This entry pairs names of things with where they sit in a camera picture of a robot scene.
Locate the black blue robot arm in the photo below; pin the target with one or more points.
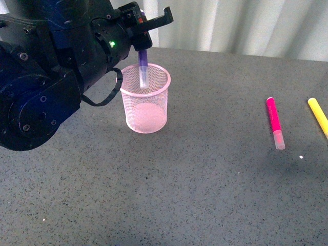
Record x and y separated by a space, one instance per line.
52 52

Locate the white curtain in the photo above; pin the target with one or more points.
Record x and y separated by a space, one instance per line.
292 29

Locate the pink mesh cup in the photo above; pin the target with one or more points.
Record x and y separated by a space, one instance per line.
145 109

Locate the purple marker pen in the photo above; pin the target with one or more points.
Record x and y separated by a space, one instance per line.
143 69

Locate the yellow marker pen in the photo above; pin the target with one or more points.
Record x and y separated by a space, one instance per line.
319 114

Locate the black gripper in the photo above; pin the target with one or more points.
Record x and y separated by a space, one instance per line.
113 29

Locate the pink marker pen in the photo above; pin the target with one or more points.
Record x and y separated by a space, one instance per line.
275 124

